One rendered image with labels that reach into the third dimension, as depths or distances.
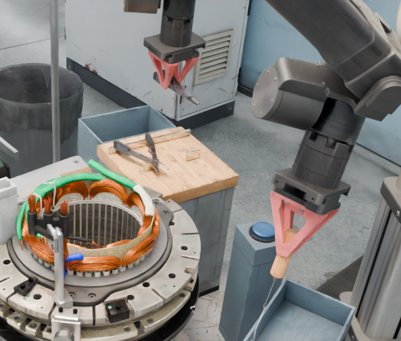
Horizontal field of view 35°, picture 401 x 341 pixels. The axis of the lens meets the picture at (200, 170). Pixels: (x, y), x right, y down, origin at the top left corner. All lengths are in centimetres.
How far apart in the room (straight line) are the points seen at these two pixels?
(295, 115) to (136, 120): 73
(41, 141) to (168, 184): 149
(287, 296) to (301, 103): 38
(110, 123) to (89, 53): 248
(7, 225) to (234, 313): 46
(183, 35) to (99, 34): 254
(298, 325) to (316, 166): 31
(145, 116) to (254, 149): 206
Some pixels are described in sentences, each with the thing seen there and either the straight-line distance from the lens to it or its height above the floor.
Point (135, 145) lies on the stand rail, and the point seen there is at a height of 107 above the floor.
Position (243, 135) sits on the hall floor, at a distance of 353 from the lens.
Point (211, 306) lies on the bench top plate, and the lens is 131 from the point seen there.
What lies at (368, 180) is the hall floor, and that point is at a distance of 336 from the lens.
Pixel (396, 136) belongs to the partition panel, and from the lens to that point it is 324.
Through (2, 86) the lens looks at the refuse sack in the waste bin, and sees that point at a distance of 277.
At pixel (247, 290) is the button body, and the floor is 94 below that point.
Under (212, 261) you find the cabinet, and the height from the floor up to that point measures 87.
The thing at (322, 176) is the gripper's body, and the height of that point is 132.
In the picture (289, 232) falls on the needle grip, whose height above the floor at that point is 123.
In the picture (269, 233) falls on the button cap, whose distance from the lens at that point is 107.
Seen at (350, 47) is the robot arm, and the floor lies 148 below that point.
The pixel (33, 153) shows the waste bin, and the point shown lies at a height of 33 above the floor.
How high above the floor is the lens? 169
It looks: 32 degrees down
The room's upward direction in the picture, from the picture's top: 7 degrees clockwise
